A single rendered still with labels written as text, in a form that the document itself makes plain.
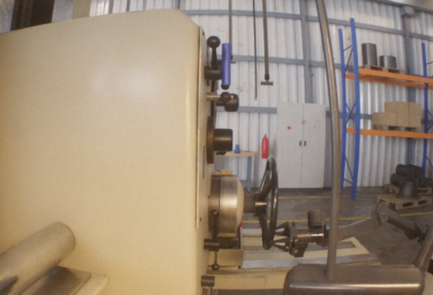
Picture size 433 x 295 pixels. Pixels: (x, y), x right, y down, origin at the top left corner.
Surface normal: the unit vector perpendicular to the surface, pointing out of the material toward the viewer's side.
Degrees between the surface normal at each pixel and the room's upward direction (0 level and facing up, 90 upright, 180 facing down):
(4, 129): 90
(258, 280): 90
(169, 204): 90
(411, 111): 90
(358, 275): 20
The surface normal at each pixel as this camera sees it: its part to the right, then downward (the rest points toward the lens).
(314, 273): -0.10, -0.91
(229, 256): -0.07, 0.08
